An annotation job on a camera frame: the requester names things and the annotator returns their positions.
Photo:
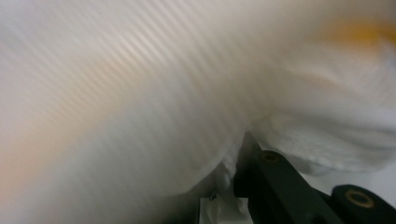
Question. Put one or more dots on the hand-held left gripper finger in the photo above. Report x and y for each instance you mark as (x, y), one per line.
(274, 193)

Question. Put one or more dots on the white cloth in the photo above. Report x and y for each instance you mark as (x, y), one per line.
(327, 146)

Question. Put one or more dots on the leaf-print mesh laundry bag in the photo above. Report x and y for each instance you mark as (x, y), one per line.
(124, 93)

